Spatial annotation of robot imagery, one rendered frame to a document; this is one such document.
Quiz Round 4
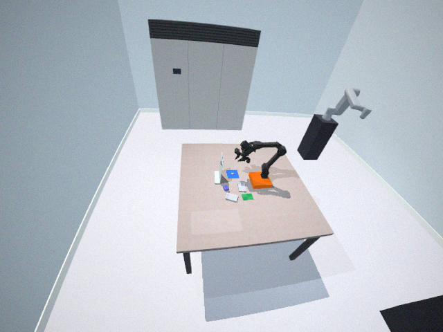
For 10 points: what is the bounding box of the blue flat square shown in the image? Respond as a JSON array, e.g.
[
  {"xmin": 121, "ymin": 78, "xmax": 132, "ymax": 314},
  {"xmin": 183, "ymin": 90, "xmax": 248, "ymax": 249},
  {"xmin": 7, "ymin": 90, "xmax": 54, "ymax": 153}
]
[{"xmin": 226, "ymin": 170, "xmax": 239, "ymax": 178}]

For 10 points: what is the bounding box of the green flat square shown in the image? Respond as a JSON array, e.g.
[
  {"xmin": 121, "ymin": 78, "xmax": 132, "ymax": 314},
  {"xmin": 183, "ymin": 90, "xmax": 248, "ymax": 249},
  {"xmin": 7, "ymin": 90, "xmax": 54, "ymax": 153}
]
[{"xmin": 242, "ymin": 194, "xmax": 254, "ymax": 201}]

